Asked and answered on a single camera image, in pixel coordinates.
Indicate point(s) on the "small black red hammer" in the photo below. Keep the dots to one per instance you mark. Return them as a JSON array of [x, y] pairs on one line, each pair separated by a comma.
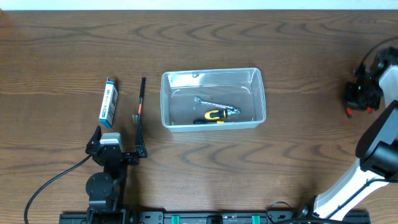
[[141, 101]]

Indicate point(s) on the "clear plastic container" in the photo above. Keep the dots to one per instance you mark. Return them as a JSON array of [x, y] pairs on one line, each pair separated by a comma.
[[239, 87]]

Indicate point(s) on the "stubby yellow black screwdriver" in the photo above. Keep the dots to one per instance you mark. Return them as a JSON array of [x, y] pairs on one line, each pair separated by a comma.
[[218, 114]]

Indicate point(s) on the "slim black yellow screwdriver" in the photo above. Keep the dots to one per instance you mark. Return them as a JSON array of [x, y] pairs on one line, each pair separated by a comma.
[[205, 121]]

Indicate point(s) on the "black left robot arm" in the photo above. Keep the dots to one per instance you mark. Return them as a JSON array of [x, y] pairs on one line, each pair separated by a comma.
[[106, 189]]

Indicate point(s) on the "silver combination wrench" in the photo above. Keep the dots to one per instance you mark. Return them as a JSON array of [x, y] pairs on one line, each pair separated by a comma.
[[207, 103]]

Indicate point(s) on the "red handled pliers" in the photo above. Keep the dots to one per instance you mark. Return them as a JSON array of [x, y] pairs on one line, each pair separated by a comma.
[[357, 111]]

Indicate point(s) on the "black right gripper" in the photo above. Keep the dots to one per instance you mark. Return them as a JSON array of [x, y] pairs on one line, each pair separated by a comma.
[[349, 100]]

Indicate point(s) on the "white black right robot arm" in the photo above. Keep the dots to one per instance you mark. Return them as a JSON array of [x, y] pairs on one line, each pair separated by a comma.
[[375, 165]]

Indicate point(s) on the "black mounting rail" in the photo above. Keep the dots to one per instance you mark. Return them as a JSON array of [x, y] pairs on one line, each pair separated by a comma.
[[178, 218]]

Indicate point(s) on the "blue white screwdriver box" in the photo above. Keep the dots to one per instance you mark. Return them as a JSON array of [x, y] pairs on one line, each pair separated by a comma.
[[108, 105]]

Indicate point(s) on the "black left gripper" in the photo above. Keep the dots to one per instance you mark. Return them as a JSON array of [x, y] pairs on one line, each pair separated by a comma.
[[140, 151]]

